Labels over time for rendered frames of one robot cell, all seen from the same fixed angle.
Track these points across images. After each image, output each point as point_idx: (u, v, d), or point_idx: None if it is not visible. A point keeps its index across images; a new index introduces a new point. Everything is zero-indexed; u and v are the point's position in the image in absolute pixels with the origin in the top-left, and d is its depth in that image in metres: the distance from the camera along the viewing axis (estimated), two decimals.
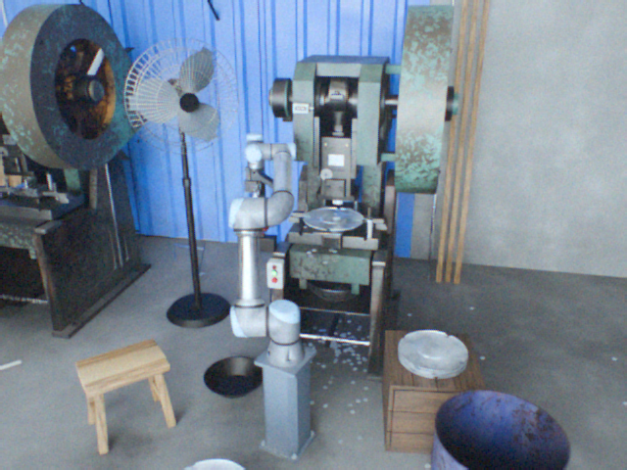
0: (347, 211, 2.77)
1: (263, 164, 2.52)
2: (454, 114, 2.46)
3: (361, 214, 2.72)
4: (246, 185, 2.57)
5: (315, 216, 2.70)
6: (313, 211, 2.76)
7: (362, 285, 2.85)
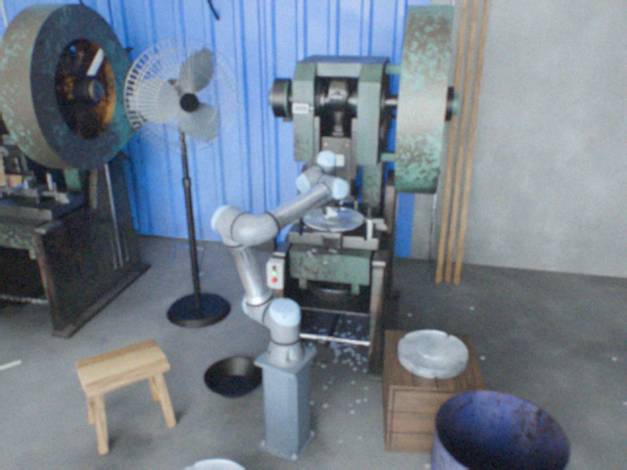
0: (347, 211, 2.77)
1: None
2: (456, 95, 2.43)
3: (361, 214, 2.72)
4: None
5: (315, 216, 2.70)
6: (313, 211, 2.76)
7: (362, 285, 2.85)
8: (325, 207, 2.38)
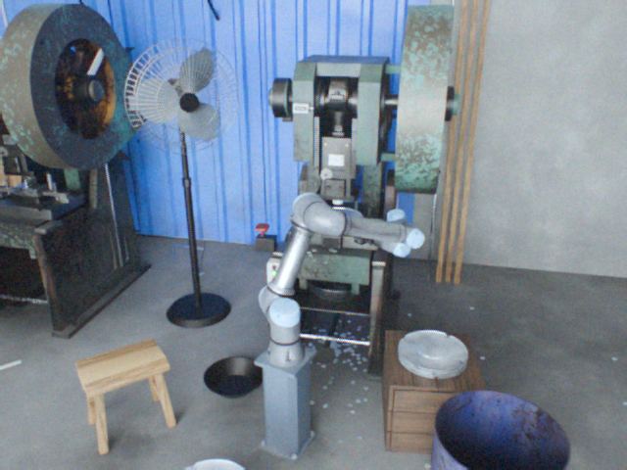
0: (340, 210, 2.78)
1: None
2: (455, 110, 2.44)
3: (356, 211, 2.75)
4: (357, 238, 2.47)
5: None
6: None
7: (362, 285, 2.85)
8: None
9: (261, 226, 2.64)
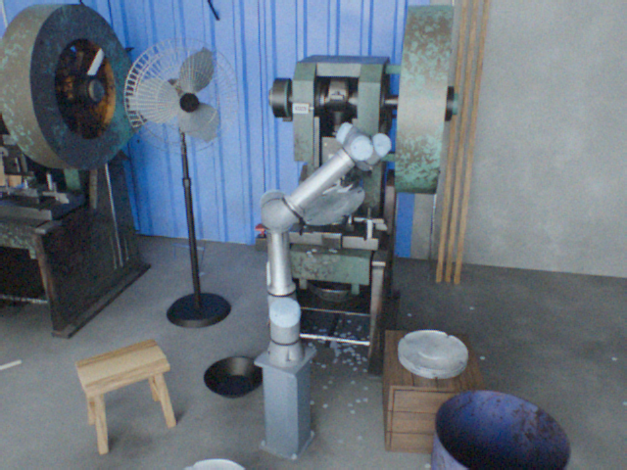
0: (352, 209, 2.49)
1: None
2: (455, 108, 2.43)
3: (362, 197, 2.45)
4: (343, 180, 2.17)
5: (317, 217, 2.43)
6: (317, 224, 2.50)
7: (362, 285, 2.85)
8: None
9: (261, 226, 2.64)
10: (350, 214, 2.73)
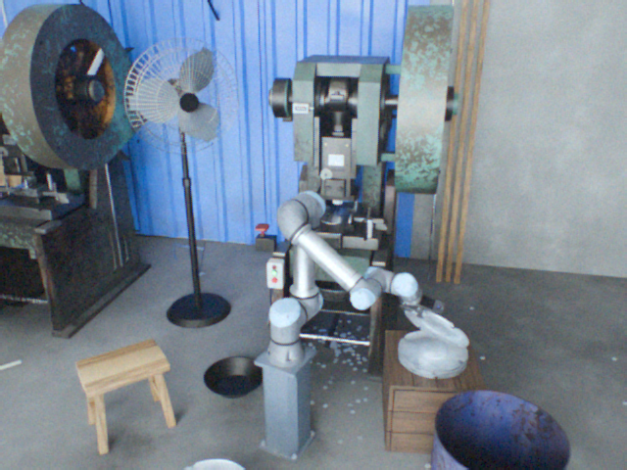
0: (461, 343, 2.27)
1: (419, 298, 2.01)
2: (455, 110, 2.44)
3: (466, 337, 2.19)
4: None
5: (426, 329, 2.38)
6: (435, 337, 2.42)
7: None
8: None
9: (261, 226, 2.64)
10: (350, 214, 2.73)
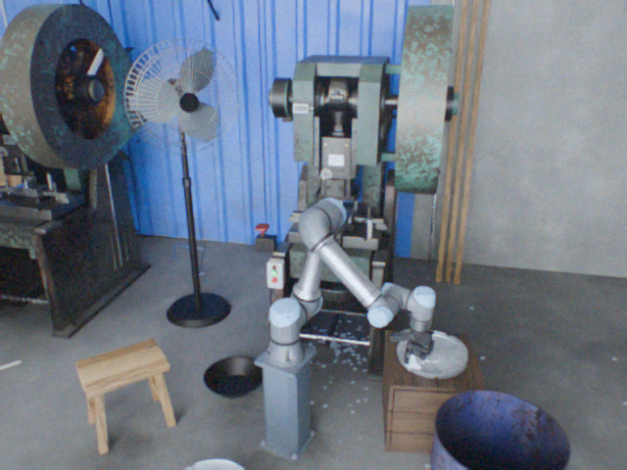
0: (461, 356, 2.30)
1: None
2: (456, 92, 2.45)
3: (461, 367, 2.22)
4: (430, 349, 2.04)
5: None
6: (437, 335, 2.44)
7: None
8: (409, 352, 2.04)
9: (261, 226, 2.64)
10: (350, 214, 2.73)
